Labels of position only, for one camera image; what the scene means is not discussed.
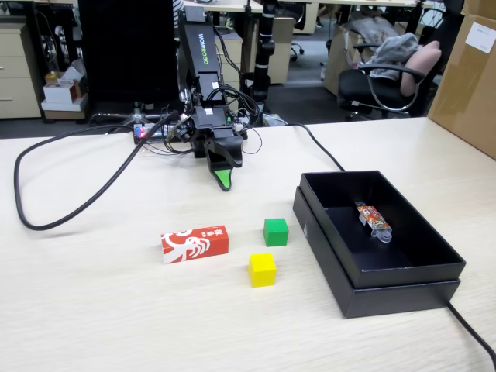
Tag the open black box tray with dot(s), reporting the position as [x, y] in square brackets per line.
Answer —
[410, 273]

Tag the large cardboard box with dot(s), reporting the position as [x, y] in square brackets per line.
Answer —
[465, 97]

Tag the red and white carton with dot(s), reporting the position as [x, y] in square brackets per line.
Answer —
[193, 246]

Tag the beige drawer cabinet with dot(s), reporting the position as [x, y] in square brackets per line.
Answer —
[17, 77]

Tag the grey garment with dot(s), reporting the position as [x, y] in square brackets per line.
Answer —
[395, 50]

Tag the green cube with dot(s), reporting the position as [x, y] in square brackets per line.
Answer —
[276, 232]

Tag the pink cushion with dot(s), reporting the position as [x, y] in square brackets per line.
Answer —
[420, 66]

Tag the plain beige cabinet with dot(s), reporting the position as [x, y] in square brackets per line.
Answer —
[281, 50]

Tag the black computer monitor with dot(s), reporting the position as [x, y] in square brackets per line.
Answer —
[128, 50]

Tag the cardboard box without label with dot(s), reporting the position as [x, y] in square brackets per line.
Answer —
[480, 7]

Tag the white shipping label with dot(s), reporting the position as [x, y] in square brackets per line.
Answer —
[480, 36]

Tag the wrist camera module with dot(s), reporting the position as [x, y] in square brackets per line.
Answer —
[181, 131]

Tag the flat white box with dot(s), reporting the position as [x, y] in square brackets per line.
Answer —
[66, 105]

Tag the yellow cube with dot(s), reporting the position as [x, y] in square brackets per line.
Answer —
[262, 271]

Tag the person in striped shirt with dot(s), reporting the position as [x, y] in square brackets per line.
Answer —
[178, 11]

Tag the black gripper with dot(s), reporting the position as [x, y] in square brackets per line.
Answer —
[211, 118]

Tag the black open box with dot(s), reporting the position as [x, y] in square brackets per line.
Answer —
[387, 302]

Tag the black office chair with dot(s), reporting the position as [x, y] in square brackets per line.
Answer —
[356, 83]

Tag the beige desk top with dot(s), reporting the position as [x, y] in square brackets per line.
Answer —
[228, 5]

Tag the clear-cased controller board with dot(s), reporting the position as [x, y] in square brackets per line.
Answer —
[155, 131]

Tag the beige pedestal cabinet with lock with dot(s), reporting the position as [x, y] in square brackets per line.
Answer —
[232, 58]

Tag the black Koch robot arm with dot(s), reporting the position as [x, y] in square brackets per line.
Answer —
[201, 42]

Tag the white cardboard box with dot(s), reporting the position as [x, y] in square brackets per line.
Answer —
[58, 93]

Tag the small candy packet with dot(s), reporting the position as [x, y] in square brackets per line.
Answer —
[372, 219]

